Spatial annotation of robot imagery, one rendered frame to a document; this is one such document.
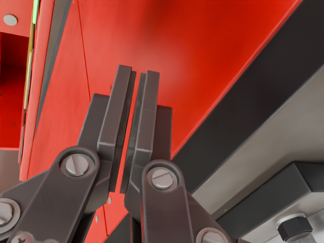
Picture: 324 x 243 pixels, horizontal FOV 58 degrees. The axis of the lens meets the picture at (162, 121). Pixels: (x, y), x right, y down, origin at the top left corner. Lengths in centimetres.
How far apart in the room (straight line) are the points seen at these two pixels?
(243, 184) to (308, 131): 8
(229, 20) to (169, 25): 10
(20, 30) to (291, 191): 24
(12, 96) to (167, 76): 15
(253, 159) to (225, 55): 8
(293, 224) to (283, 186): 4
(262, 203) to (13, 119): 24
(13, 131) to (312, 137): 24
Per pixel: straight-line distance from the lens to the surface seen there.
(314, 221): 32
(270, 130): 21
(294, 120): 21
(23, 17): 23
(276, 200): 28
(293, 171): 27
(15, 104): 31
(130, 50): 42
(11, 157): 172
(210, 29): 27
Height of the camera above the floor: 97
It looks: 37 degrees down
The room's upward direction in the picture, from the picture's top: 163 degrees clockwise
